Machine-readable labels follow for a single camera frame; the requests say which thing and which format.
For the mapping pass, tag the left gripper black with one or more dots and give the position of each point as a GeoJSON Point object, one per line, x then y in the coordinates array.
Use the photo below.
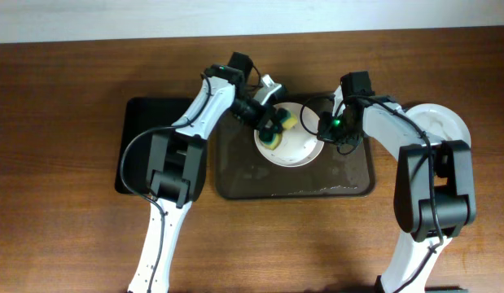
{"type": "Point", "coordinates": [262, 120]}

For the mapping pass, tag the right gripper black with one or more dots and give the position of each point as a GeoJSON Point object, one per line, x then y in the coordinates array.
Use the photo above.
{"type": "Point", "coordinates": [330, 133]}

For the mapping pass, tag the green yellow sponge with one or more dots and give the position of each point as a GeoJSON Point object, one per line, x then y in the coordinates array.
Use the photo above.
{"type": "Point", "coordinates": [271, 136]}

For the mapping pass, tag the white plate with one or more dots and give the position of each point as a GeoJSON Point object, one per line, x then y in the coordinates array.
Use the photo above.
{"type": "Point", "coordinates": [297, 147]}
{"type": "Point", "coordinates": [441, 121]}

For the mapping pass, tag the brown serving tray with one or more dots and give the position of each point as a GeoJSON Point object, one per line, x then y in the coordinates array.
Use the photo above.
{"type": "Point", "coordinates": [242, 172]}

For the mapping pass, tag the black plastic tray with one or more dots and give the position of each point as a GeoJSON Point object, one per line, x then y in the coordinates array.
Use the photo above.
{"type": "Point", "coordinates": [143, 113]}

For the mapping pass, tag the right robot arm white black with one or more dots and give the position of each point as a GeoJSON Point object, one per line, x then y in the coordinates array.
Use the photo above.
{"type": "Point", "coordinates": [434, 196]}

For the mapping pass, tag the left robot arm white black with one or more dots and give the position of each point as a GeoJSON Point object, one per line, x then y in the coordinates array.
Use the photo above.
{"type": "Point", "coordinates": [176, 168]}

